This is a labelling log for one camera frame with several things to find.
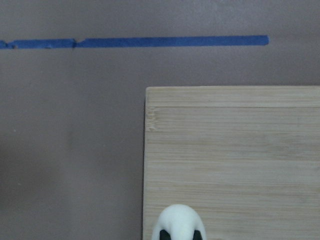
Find wooden cutting board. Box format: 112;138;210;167
143;86;320;240

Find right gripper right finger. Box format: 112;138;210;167
193;230;203;240

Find white steamed bun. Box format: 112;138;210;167
151;204;208;240

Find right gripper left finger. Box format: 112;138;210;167
159;229;171;240

